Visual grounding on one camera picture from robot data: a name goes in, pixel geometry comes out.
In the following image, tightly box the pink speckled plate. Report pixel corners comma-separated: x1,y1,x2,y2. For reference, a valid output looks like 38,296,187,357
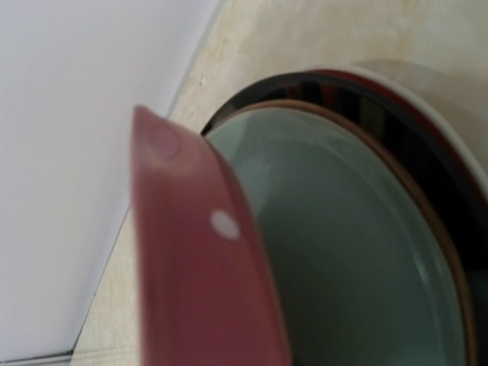
131,106,292,365

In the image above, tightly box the light teal plate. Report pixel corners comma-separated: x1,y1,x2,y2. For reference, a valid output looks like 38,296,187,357
206,101,479,365

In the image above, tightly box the black plate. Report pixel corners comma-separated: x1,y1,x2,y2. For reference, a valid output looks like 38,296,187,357
200,72,485,366

